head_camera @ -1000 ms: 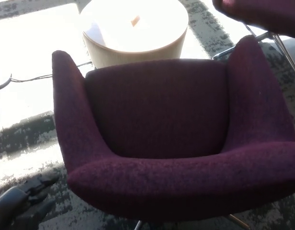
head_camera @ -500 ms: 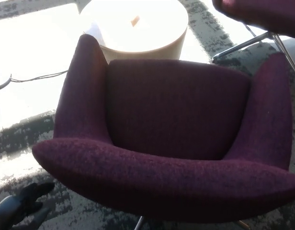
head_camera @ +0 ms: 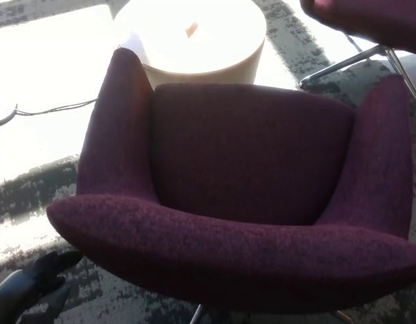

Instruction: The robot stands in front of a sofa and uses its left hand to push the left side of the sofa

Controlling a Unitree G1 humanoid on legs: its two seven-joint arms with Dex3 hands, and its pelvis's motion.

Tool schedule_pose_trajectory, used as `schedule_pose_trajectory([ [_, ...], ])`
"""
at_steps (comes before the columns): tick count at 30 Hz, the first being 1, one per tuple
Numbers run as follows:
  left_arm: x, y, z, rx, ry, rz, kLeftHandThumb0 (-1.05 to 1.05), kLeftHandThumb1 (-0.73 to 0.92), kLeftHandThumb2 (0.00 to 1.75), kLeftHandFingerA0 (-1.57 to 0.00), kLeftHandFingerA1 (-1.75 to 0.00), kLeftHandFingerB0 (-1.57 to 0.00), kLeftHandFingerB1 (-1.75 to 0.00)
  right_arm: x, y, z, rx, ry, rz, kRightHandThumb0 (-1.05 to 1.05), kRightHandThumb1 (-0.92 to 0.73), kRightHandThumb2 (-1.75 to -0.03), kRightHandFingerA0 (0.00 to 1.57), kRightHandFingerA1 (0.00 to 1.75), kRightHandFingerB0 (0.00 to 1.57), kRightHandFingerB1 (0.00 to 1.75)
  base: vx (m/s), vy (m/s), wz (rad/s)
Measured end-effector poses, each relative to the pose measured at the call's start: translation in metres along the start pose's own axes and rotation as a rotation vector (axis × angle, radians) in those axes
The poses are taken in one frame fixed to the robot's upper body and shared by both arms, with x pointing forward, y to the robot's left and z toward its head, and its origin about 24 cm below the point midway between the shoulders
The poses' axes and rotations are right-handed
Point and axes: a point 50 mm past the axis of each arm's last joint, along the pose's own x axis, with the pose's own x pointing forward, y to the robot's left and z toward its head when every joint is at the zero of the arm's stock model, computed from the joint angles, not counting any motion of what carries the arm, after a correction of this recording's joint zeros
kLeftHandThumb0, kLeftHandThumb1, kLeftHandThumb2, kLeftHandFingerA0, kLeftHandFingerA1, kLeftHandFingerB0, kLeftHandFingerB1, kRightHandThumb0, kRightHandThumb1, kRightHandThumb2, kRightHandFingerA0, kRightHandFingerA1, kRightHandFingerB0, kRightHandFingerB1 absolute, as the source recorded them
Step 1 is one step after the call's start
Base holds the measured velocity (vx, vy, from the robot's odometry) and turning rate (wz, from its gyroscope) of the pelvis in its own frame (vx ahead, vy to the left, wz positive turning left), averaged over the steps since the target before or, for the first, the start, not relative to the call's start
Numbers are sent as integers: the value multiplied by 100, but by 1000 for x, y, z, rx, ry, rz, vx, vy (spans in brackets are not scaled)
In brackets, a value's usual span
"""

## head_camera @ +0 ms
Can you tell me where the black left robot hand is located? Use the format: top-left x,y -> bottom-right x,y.
17,250 -> 84,324

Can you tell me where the purple fabric armchair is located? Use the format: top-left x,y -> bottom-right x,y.
45,47 -> 416,315

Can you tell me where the curved metal stand base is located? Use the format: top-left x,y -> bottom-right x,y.
0,96 -> 19,129

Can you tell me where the round white side table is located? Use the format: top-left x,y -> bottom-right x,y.
112,0 -> 267,85

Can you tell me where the thin black floor cable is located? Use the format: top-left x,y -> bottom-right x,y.
15,98 -> 97,116

